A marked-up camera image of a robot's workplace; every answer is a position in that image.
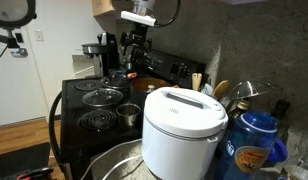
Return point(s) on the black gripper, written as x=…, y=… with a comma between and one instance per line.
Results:
x=135, y=43

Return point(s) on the glass pot lid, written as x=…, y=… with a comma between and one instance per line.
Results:
x=102, y=97

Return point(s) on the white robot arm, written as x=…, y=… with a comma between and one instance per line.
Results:
x=143, y=8

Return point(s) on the black coffee maker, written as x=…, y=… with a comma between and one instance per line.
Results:
x=104, y=54

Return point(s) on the small covered saucepan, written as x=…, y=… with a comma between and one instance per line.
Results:
x=117, y=80

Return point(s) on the silver metal cup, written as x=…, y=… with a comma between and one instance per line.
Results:
x=127, y=114

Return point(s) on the black electric stove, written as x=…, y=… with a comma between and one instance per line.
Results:
x=87, y=131

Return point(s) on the wooden spoon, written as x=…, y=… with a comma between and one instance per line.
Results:
x=221, y=89

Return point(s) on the white rice cooker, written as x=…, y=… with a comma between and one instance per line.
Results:
x=181, y=130

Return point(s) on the dark glass bottle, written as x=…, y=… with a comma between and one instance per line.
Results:
x=241, y=107

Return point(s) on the blue nalgene bottle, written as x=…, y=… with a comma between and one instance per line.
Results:
x=252, y=141

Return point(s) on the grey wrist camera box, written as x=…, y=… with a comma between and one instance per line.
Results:
x=145, y=20

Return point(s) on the camera on stand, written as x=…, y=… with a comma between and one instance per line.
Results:
x=15, y=14

